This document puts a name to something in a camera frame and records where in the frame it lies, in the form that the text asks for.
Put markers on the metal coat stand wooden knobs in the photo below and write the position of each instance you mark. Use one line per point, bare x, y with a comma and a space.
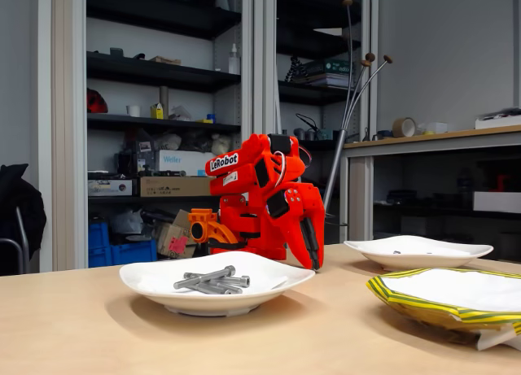
335, 167

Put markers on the white cup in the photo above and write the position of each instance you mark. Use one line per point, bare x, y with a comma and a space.
133, 111

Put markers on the white Weller box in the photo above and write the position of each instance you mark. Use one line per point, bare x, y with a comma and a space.
183, 161

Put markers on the yellow green striped paper bowl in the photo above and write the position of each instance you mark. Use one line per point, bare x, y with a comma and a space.
407, 306

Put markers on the low blue plastic crate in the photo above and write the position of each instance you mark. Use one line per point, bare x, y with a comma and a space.
134, 253

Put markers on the flat printed box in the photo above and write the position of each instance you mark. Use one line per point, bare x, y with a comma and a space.
110, 188

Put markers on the grey metal chair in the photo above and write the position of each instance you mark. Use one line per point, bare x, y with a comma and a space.
24, 245

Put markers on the black jacket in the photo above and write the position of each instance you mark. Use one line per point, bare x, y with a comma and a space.
20, 200

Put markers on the grey workbench wooden top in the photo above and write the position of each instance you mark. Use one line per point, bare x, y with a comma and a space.
488, 141

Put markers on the grey metal shelf cabinet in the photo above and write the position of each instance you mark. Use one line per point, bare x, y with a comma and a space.
69, 106
374, 17

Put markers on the red helmet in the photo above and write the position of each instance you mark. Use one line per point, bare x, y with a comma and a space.
95, 102

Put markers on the long white box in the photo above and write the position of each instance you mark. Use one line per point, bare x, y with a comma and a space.
496, 202

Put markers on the small yellow carton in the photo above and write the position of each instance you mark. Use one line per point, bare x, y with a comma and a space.
156, 112

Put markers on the cardboard box pink sticker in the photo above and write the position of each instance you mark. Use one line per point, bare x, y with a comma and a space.
171, 234

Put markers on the small blue object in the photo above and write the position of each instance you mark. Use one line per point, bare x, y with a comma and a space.
211, 118

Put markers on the white plastic bottle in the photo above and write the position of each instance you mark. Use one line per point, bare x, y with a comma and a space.
234, 62

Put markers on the stack of books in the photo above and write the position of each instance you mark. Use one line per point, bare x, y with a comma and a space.
329, 74

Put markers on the small white box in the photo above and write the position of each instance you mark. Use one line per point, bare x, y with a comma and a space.
437, 127

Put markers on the flat white box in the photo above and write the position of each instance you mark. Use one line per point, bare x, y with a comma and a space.
500, 123

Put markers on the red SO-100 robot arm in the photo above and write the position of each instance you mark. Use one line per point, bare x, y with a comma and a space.
240, 180

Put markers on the long brown cardboard box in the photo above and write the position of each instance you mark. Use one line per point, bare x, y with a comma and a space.
175, 186

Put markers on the black flexible tripod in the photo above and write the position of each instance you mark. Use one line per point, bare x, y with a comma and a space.
295, 70

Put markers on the white square plate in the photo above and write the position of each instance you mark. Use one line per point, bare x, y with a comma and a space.
183, 298
386, 263

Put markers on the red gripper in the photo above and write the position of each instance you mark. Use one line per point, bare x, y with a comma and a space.
294, 213

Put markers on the tall blue plastic crate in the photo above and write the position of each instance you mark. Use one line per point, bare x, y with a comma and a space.
99, 245

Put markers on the flat wooden piece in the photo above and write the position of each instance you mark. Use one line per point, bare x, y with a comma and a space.
165, 60

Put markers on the white plastic bag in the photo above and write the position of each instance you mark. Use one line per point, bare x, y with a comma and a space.
126, 222

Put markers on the brown tape roll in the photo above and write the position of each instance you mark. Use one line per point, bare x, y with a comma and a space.
403, 127

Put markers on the white plush toy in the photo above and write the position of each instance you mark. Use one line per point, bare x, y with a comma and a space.
221, 145

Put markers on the small dark box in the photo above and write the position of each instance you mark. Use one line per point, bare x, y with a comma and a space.
116, 53

